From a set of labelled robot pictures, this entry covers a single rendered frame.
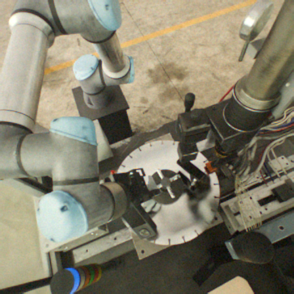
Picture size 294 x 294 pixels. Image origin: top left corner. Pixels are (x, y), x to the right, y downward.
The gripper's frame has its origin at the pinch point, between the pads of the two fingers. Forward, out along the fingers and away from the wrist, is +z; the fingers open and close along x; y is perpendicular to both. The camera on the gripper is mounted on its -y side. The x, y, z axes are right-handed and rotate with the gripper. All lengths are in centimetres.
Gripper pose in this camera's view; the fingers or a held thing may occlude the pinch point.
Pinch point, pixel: (156, 193)
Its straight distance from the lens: 62.7
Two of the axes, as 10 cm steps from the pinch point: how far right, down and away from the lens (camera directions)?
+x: -8.0, 4.5, 3.9
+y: -3.9, -8.9, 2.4
